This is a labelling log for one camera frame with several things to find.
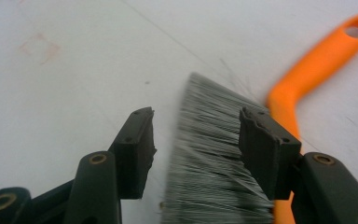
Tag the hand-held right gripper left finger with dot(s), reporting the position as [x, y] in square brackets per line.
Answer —
[133, 155]

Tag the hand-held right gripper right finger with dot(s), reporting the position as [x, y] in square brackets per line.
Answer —
[267, 149]

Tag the orange brush with grey bristles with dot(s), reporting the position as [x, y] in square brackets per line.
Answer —
[205, 140]

